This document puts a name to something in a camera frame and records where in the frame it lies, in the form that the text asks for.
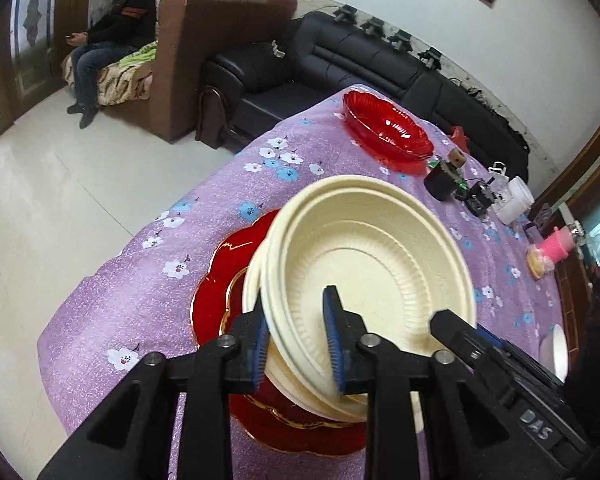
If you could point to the pink sleeved thermos bottle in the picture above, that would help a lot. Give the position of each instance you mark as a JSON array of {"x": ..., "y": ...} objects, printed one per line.
[{"x": 558, "y": 245}]

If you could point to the purple floral tablecloth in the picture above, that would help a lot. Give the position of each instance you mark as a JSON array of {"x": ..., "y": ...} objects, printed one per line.
[{"x": 143, "y": 300}]

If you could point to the black leather sofa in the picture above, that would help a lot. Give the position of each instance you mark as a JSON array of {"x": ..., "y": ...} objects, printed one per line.
[{"x": 248, "y": 90}]

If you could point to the large red scalloped plate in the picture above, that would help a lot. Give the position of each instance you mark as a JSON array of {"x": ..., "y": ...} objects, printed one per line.
[{"x": 215, "y": 279}]

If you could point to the brown sofa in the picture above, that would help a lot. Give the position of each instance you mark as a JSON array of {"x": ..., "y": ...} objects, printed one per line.
[{"x": 158, "y": 89}]

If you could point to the wooden spool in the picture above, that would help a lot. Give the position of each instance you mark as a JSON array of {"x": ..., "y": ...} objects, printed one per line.
[{"x": 456, "y": 158}]

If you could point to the red glass bowl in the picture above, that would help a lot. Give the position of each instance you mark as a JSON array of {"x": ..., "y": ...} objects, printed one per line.
[{"x": 383, "y": 130}]

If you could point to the white plastic jar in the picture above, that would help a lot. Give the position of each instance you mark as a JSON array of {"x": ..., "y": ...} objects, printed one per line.
[{"x": 513, "y": 201}]

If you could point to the small white bowl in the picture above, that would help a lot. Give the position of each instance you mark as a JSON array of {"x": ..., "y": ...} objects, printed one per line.
[{"x": 553, "y": 352}]

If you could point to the black cylindrical motor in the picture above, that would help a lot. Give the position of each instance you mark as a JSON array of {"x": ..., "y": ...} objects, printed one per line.
[{"x": 442, "y": 180}]

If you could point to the cream plastic bowl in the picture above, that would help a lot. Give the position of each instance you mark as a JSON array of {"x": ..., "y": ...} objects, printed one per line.
[
  {"x": 391, "y": 259},
  {"x": 346, "y": 255}
]

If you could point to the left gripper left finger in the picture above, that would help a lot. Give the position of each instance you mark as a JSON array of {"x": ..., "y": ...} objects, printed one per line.
[{"x": 169, "y": 417}]

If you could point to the wooden sideboard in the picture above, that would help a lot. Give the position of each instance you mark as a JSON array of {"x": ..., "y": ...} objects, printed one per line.
[{"x": 572, "y": 201}]

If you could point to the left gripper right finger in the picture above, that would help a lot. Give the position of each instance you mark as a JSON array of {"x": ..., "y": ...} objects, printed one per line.
[{"x": 426, "y": 417}]

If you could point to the seated man in black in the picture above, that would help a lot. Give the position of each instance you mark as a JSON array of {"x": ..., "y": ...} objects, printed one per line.
[{"x": 129, "y": 26}]

